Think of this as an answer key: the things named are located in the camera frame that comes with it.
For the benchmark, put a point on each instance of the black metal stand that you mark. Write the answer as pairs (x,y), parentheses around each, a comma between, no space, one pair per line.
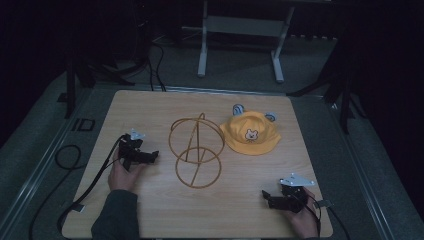
(76,76)
(340,90)

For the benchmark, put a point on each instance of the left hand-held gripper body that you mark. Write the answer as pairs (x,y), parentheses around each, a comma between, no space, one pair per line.
(130,150)

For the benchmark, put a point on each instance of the white metal table frame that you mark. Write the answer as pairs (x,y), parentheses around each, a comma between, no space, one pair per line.
(240,25)

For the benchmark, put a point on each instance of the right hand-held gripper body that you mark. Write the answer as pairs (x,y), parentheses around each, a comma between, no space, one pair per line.
(293,196)

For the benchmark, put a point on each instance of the person's left hand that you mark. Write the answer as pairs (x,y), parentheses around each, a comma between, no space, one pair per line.
(122,178)

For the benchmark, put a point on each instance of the yellow bear bucket hat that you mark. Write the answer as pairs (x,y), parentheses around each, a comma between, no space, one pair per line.
(250,133)

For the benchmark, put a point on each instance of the grey tape strip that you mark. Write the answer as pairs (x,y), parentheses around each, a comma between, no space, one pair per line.
(323,203)
(78,208)

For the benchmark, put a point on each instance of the person's right hand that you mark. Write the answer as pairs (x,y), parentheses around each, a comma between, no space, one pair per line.
(305,221)

